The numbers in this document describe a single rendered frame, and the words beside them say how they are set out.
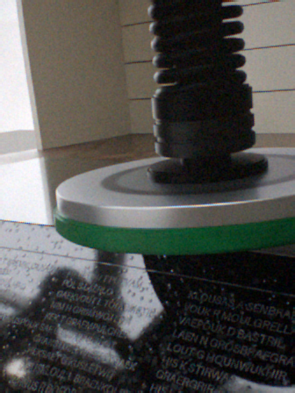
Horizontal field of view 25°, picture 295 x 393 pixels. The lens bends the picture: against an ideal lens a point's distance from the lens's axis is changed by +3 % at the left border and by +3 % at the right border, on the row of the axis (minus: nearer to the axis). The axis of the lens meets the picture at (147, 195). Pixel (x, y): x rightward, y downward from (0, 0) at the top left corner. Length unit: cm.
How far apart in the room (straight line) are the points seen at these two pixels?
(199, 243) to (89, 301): 19
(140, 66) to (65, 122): 138
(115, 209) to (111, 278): 16
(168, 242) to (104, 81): 904
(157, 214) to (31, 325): 22
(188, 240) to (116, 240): 4
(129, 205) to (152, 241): 3
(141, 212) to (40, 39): 846
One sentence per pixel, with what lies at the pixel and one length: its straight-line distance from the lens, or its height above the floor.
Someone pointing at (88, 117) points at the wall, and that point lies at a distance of 918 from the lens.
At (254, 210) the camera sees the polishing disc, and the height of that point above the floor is 88.
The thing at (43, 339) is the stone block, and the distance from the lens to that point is 54.
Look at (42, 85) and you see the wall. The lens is 876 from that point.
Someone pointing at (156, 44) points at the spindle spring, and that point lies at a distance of 44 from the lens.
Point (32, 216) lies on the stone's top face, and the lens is 65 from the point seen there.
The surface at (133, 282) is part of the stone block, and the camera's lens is 51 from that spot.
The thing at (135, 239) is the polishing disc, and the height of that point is 87.
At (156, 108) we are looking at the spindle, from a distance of 44.
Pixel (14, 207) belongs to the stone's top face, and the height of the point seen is 83.
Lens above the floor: 96
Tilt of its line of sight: 11 degrees down
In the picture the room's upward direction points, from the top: 6 degrees counter-clockwise
